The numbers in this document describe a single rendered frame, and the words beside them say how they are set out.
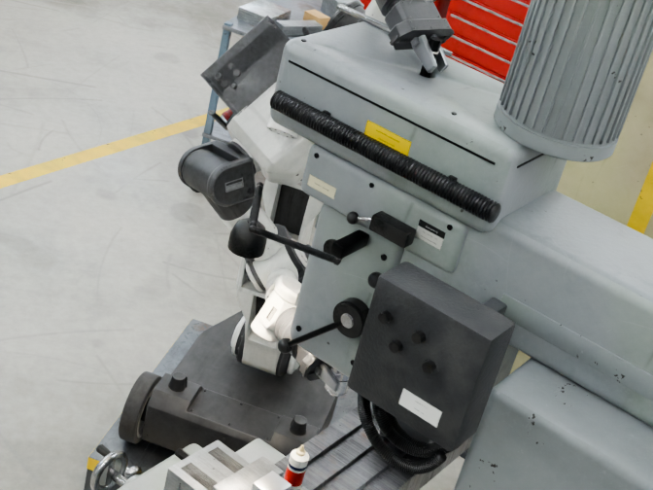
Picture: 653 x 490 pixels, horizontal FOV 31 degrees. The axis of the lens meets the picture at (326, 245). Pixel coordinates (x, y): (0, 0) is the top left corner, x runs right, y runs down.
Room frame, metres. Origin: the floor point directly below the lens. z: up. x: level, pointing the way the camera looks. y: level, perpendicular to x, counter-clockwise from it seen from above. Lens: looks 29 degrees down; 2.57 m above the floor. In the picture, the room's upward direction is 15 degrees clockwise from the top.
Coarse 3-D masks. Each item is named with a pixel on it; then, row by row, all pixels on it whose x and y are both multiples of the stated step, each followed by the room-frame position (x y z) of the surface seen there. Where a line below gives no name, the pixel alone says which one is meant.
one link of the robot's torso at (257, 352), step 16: (240, 272) 2.60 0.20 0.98; (240, 288) 2.61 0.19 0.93; (240, 304) 2.61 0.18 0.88; (256, 304) 2.66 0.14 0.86; (240, 336) 2.71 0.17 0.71; (256, 336) 2.67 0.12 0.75; (240, 352) 2.68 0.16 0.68; (256, 352) 2.67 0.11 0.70; (272, 352) 2.65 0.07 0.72; (272, 368) 2.67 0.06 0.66
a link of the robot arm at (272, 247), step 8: (248, 216) 2.26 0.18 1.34; (264, 216) 2.30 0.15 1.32; (224, 224) 2.27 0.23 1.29; (232, 224) 2.25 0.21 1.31; (264, 224) 2.29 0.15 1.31; (272, 224) 2.33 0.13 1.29; (280, 232) 2.33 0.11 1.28; (288, 232) 2.35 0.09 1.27; (272, 240) 2.30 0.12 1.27; (272, 248) 2.30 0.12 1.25; (264, 256) 2.29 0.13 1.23; (296, 256) 2.30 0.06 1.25; (304, 256) 2.34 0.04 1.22; (248, 264) 2.29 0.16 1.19; (304, 264) 2.30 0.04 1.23; (248, 272) 2.28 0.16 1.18; (256, 272) 2.28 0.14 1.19; (256, 280) 2.27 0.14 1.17; (256, 288) 2.27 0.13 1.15; (264, 288) 2.28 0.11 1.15
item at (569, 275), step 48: (480, 240) 1.68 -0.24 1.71; (528, 240) 1.65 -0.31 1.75; (576, 240) 1.68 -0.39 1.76; (624, 240) 1.73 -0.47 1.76; (480, 288) 1.67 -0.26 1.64; (528, 288) 1.63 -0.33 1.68; (576, 288) 1.60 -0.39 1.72; (624, 288) 1.57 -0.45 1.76; (528, 336) 1.62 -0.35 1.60; (576, 336) 1.58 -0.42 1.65; (624, 336) 1.55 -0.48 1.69; (624, 384) 1.53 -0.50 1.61
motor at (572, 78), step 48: (576, 0) 1.69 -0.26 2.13; (624, 0) 1.67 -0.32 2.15; (528, 48) 1.73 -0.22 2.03; (576, 48) 1.68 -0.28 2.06; (624, 48) 1.69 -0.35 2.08; (528, 96) 1.70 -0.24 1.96; (576, 96) 1.68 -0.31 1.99; (624, 96) 1.71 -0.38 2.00; (528, 144) 1.68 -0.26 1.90; (576, 144) 1.68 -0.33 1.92
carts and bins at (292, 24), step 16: (272, 0) 5.28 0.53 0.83; (288, 0) 5.34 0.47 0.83; (304, 0) 5.41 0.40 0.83; (320, 0) 5.47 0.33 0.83; (336, 0) 5.16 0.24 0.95; (352, 0) 5.22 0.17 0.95; (240, 16) 4.90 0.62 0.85; (256, 16) 4.88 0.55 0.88; (272, 16) 4.90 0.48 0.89; (288, 16) 5.02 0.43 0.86; (304, 16) 5.08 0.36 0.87; (320, 16) 5.06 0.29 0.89; (224, 32) 4.79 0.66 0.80; (240, 32) 4.78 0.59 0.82; (288, 32) 4.86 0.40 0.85; (224, 48) 4.79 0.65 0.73; (208, 128) 4.79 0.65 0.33
